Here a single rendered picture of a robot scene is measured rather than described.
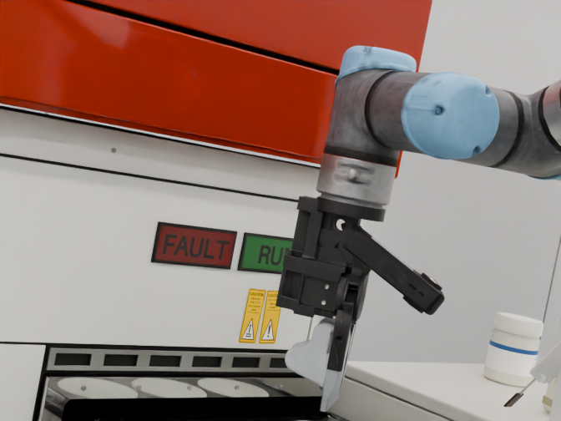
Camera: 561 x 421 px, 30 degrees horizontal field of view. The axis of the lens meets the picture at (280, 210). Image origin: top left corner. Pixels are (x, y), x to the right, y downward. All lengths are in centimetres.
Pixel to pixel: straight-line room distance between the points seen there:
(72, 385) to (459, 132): 53
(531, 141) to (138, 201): 45
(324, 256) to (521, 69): 311
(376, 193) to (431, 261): 284
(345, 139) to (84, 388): 42
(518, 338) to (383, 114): 64
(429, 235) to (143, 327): 266
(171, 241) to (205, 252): 5
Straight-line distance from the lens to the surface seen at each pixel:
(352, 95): 102
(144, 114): 113
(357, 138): 102
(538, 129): 100
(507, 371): 154
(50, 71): 107
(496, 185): 407
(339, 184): 102
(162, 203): 122
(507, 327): 154
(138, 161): 119
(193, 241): 125
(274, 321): 136
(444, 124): 92
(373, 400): 141
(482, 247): 407
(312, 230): 104
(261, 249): 132
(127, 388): 124
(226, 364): 133
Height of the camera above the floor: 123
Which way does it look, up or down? 3 degrees down
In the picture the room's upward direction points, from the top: 11 degrees clockwise
